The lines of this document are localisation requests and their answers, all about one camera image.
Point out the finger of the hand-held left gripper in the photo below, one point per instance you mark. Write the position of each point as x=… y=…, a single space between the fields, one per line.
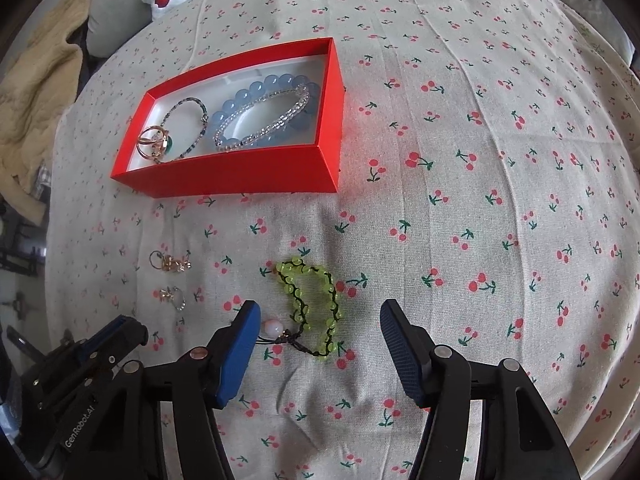
x=111 y=332

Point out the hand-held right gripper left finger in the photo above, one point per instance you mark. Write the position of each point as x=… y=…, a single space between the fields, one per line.
x=236 y=355

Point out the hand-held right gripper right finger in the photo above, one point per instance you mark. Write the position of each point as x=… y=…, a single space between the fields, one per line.
x=401 y=355

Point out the red cardboard box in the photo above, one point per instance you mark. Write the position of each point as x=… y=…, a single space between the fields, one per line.
x=225 y=172

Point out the cherry print cloth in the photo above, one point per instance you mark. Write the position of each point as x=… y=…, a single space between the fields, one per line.
x=475 y=185

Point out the beige blanket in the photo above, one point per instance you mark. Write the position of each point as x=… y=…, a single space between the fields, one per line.
x=35 y=90

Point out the grey pillow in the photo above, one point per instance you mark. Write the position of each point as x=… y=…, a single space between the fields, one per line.
x=112 y=5

